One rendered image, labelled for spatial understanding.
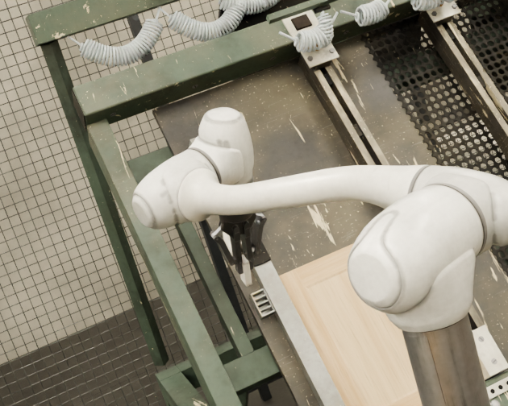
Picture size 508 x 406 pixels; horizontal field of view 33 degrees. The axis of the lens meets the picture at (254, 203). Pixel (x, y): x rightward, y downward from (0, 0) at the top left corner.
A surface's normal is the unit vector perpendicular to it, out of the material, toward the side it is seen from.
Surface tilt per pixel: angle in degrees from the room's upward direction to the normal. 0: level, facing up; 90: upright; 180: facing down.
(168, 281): 58
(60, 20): 90
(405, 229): 37
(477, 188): 42
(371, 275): 84
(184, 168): 23
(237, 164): 115
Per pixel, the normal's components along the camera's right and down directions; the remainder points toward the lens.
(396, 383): 0.11, -0.40
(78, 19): 0.33, 0.11
